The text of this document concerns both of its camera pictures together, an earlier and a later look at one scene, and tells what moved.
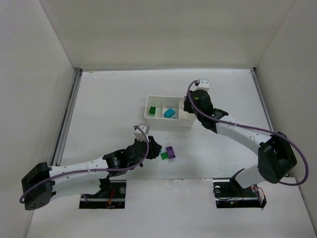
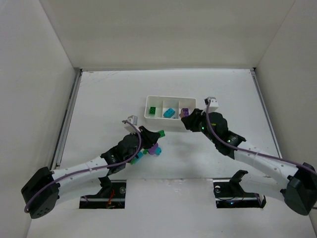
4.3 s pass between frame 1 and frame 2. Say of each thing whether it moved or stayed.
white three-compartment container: stayed
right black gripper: moved
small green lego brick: moved
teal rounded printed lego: stayed
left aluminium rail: stayed
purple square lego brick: moved
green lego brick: stayed
